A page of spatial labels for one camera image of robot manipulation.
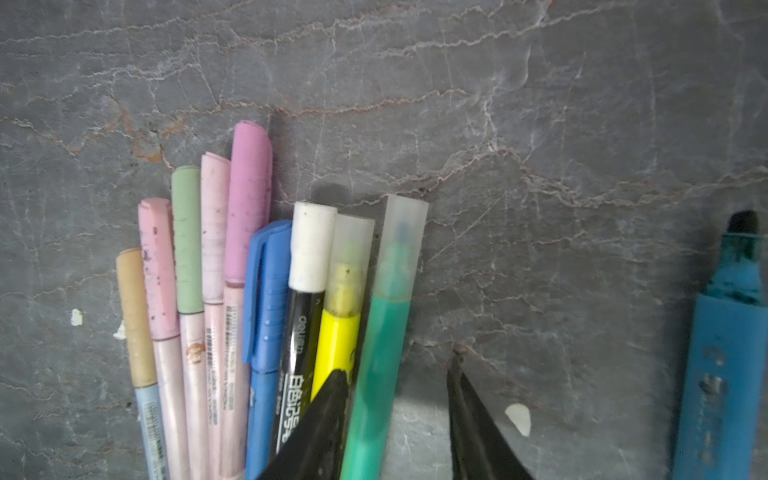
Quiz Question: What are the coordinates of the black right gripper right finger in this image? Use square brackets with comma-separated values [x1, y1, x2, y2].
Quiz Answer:
[446, 353, 533, 480]

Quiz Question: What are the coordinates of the black marker white cap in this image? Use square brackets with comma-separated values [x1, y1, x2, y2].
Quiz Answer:
[271, 202, 337, 455]

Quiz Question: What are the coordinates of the green capped pink pen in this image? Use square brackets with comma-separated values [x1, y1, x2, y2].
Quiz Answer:
[171, 166, 211, 479]

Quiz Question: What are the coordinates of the blue highlighter marker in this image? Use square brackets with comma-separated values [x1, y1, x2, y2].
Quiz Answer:
[671, 210, 767, 479]

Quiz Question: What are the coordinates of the green highlighter marker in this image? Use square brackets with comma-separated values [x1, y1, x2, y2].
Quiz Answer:
[340, 195, 429, 479]

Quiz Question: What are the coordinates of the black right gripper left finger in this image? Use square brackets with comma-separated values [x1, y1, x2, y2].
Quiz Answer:
[258, 369, 349, 480]

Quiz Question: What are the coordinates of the light pink capped pen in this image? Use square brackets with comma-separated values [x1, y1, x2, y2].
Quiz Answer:
[138, 198, 190, 479]

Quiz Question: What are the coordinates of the purple capped pink pen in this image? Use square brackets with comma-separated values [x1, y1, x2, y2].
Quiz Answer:
[219, 120, 273, 479]

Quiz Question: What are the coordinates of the yellow highlighter marker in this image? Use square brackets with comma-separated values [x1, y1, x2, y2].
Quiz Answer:
[311, 215, 375, 397]

